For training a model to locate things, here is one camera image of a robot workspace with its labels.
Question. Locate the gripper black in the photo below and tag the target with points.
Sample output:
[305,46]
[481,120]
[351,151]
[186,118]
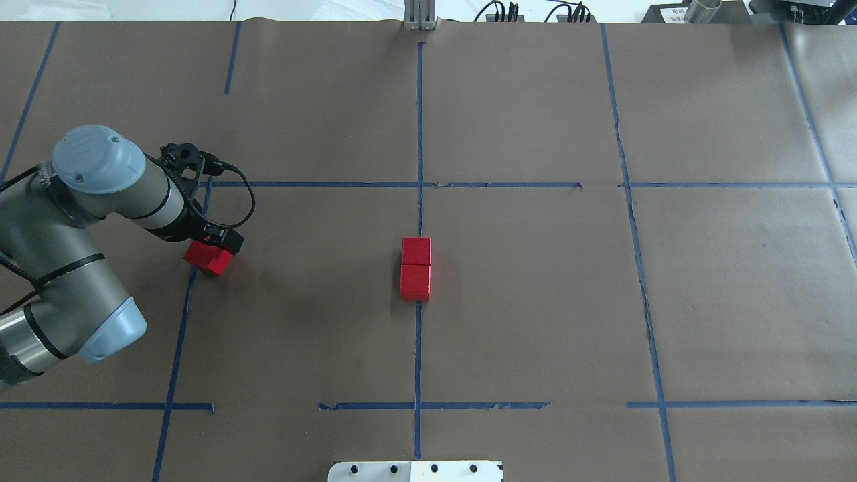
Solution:
[175,231]

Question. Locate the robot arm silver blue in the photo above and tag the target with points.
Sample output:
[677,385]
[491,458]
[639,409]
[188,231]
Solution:
[77,306]

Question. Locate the white camera pole base plate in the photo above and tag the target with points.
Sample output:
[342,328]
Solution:
[443,470]

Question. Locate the red wooden block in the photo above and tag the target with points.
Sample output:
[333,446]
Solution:
[417,251]
[415,282]
[208,258]

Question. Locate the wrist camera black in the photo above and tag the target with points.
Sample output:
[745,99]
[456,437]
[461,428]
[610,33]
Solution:
[184,164]

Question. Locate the aluminium profile post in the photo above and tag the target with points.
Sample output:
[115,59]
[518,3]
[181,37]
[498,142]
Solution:
[419,15]

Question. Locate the steel cup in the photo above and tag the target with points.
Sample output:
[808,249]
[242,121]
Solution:
[701,11]

